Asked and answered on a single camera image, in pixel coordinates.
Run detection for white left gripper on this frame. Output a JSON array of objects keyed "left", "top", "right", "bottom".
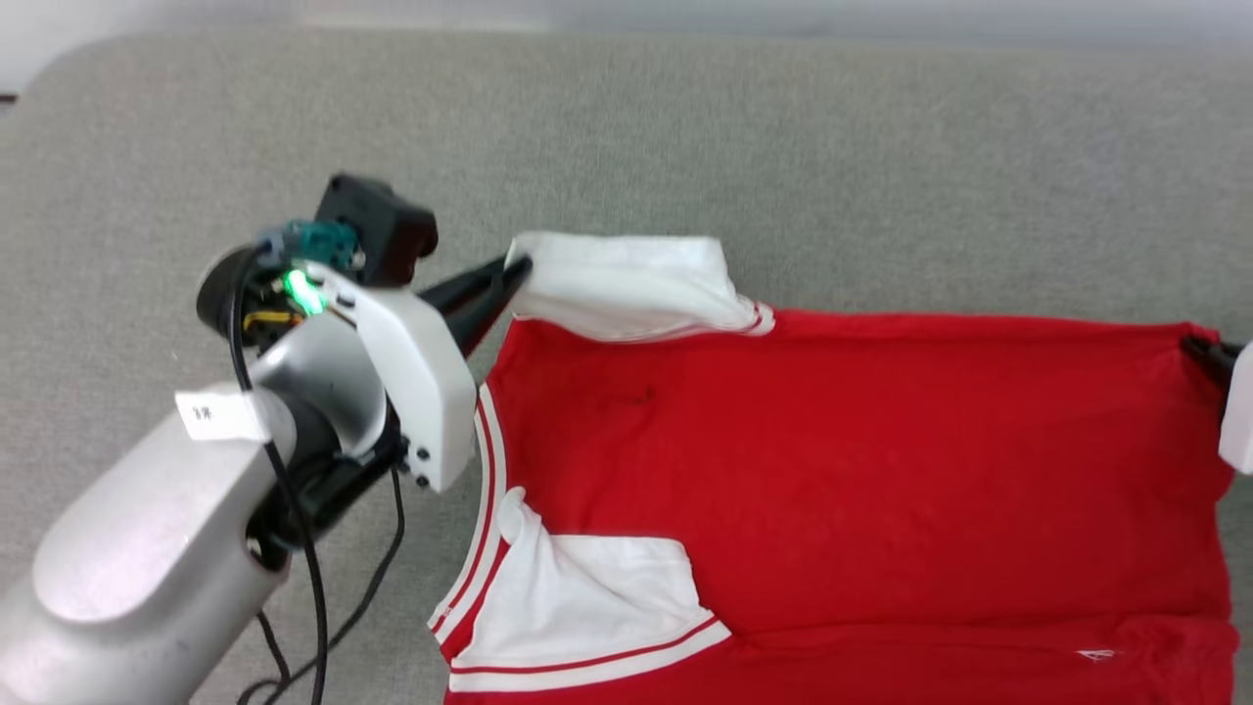
[{"left": 196, "top": 245, "right": 534, "bottom": 494}]

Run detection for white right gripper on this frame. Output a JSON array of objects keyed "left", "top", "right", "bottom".
[{"left": 1180, "top": 334, "right": 1253, "bottom": 477}]

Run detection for red and white shirt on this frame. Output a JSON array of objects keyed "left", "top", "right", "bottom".
[{"left": 428, "top": 232, "right": 1240, "bottom": 705}]

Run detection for white paper label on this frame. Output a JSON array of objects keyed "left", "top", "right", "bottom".
[{"left": 175, "top": 389, "right": 272, "bottom": 443}]

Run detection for teal cable connector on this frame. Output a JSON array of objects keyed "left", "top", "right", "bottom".
[{"left": 257, "top": 220, "right": 359, "bottom": 274}]

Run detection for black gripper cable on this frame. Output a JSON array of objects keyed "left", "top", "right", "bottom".
[{"left": 238, "top": 468, "right": 408, "bottom": 705}]

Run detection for black camera cable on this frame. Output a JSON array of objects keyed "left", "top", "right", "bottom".
[{"left": 229, "top": 257, "right": 330, "bottom": 705}]

